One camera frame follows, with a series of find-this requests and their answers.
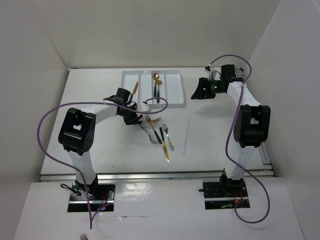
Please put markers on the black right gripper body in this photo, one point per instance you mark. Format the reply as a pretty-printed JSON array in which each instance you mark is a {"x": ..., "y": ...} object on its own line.
[{"x": 216, "y": 88}]

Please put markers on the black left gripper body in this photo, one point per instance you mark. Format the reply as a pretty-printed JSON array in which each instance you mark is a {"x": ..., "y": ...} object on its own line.
[{"x": 128, "y": 115}]

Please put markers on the gold fork green handle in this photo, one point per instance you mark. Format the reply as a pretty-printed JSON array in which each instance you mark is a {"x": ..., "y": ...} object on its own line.
[
  {"x": 153, "y": 120},
  {"x": 149, "y": 121}
]

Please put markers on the silver fork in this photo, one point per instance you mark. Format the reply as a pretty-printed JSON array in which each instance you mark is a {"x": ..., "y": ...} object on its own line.
[
  {"x": 149, "y": 136},
  {"x": 165, "y": 128}
]

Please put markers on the gold knife green handle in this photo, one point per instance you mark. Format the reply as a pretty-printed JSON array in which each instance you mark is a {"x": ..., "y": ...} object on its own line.
[
  {"x": 164, "y": 145},
  {"x": 133, "y": 91}
]

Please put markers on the gold spoon green handle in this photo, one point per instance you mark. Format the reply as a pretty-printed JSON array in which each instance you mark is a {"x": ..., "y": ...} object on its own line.
[
  {"x": 158, "y": 91},
  {"x": 155, "y": 77}
]

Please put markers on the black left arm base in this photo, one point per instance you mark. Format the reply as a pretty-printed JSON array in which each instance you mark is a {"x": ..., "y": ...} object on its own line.
[{"x": 103, "y": 192}]

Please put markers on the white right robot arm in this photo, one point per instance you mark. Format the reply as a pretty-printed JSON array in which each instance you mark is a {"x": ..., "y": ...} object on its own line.
[{"x": 250, "y": 127}]

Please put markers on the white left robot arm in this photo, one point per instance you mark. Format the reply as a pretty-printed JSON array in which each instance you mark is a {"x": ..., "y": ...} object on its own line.
[{"x": 78, "y": 131}]

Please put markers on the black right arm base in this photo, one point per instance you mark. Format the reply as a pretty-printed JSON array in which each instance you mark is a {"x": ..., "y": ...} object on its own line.
[{"x": 217, "y": 191}]

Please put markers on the white compartment cutlery tray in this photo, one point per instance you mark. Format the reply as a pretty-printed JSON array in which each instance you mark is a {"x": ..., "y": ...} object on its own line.
[{"x": 171, "y": 88}]

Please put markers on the white chopstick right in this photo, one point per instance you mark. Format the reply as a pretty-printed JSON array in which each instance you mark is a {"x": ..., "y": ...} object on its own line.
[{"x": 186, "y": 136}]

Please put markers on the gold fork bottom edge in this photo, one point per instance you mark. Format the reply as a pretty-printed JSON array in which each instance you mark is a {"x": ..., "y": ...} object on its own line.
[{"x": 83, "y": 237}]

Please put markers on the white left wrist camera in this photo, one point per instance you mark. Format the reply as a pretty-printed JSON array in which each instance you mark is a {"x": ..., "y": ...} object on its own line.
[{"x": 144, "y": 107}]

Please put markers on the aluminium rail right side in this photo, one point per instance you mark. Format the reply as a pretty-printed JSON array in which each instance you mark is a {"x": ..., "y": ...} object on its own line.
[{"x": 265, "y": 155}]

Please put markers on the aluminium rail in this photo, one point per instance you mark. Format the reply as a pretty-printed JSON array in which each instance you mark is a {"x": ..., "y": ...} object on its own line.
[
  {"x": 265, "y": 155},
  {"x": 138, "y": 176}
]

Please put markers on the aluminium rail front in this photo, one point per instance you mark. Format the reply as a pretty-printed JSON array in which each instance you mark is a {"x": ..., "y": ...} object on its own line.
[{"x": 138, "y": 176}]

